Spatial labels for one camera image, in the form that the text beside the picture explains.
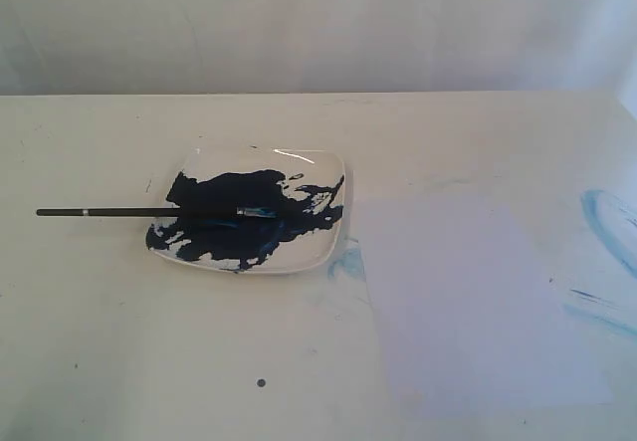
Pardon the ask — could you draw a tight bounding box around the black paintbrush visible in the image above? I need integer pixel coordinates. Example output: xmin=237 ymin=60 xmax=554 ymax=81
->
xmin=36 ymin=207 xmax=279 ymax=219

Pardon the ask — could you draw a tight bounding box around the white paper sheet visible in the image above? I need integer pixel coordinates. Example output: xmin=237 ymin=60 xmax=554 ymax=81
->
xmin=355 ymin=194 xmax=612 ymax=418

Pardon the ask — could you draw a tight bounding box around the white square plate blue paint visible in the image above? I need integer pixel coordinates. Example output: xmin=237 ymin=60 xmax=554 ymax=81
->
xmin=145 ymin=146 xmax=348 ymax=275

